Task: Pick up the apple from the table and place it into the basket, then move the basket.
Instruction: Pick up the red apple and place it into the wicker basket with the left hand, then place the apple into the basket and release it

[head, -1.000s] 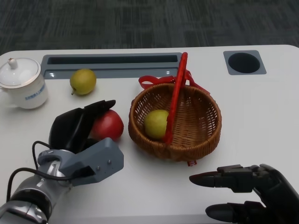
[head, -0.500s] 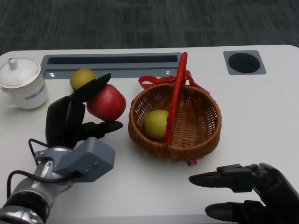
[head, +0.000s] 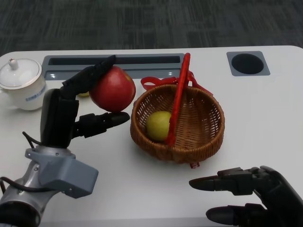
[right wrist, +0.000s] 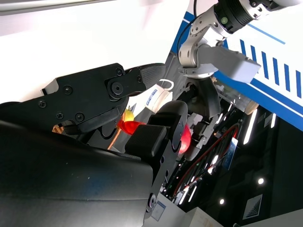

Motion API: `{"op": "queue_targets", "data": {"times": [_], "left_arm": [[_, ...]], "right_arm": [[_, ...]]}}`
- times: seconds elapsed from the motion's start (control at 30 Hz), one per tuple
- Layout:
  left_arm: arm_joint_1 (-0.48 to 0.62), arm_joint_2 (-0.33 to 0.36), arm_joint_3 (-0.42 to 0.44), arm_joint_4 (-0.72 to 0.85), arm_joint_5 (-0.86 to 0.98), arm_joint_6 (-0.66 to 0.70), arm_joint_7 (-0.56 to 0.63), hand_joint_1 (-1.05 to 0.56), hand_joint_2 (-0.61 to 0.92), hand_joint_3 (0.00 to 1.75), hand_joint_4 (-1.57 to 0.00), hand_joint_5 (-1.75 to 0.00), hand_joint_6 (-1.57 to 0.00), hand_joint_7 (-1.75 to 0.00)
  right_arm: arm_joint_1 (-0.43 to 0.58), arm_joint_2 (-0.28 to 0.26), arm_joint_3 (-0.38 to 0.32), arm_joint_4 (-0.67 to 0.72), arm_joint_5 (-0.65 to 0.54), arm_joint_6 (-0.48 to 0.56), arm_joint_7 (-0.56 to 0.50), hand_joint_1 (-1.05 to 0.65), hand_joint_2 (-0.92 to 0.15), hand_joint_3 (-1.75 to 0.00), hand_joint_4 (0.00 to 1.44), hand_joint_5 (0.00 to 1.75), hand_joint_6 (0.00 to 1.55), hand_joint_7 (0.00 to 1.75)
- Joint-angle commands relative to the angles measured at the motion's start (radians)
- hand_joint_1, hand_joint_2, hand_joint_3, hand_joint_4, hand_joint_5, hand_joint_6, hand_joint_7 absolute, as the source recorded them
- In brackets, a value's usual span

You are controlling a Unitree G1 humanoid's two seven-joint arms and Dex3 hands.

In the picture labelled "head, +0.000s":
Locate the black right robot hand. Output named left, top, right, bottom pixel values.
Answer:
left=188, top=166, right=303, bottom=227

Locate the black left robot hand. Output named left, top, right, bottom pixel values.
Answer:
left=39, top=54, right=131, bottom=149

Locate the red apple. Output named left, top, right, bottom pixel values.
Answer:
left=89, top=65, right=137, bottom=113

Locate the wicker basket with red handle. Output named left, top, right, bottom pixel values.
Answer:
left=130, top=52, right=225, bottom=169

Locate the white ceramic mug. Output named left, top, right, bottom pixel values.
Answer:
left=0, top=75, right=48, bottom=111

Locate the white mug lid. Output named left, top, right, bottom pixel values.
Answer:
left=0, top=58, right=43, bottom=90

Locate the grey slotted table groove insert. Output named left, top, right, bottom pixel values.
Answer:
left=42, top=53, right=185, bottom=81

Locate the grey table cup holder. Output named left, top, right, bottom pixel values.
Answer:
left=226, top=51, right=270, bottom=76

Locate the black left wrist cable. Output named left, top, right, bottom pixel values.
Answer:
left=0, top=131, right=52, bottom=193

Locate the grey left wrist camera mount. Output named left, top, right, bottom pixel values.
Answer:
left=25, top=145, right=99, bottom=198

